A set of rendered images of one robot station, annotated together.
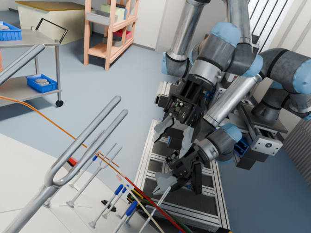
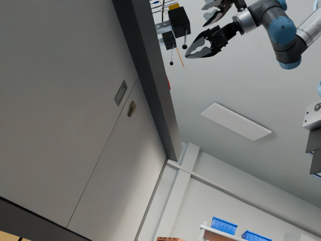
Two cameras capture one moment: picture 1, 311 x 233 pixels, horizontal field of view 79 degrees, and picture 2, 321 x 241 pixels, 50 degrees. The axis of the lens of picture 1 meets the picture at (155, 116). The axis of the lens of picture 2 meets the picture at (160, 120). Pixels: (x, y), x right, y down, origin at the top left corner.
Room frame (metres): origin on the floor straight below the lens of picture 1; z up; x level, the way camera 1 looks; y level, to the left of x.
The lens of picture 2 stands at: (0.25, -1.07, 0.39)
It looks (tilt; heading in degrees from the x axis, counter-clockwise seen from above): 23 degrees up; 81
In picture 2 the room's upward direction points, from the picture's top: 23 degrees clockwise
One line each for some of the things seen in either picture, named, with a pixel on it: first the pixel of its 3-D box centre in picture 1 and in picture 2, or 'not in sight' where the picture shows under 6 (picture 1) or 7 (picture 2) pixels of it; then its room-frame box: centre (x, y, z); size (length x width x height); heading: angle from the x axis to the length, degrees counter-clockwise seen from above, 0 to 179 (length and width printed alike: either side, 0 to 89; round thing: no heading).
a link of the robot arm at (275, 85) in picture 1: (280, 93); not in sight; (1.08, -0.65, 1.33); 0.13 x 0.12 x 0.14; 42
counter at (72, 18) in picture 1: (62, 21); not in sight; (5.43, 3.24, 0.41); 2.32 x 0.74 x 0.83; 0
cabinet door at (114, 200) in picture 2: not in sight; (130, 180); (0.39, -0.06, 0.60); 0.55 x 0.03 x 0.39; 63
